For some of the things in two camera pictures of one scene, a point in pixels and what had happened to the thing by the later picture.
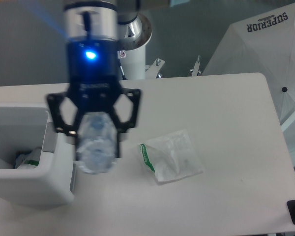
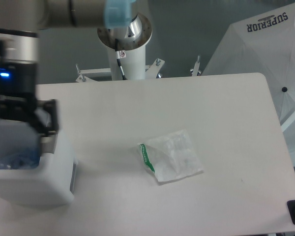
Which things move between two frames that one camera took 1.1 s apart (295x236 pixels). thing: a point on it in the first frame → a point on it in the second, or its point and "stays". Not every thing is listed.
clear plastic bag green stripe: x=171 y=156 stays
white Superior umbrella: x=273 y=45 stays
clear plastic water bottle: x=97 y=142 → x=21 y=158
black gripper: x=93 y=78 → x=14 y=89
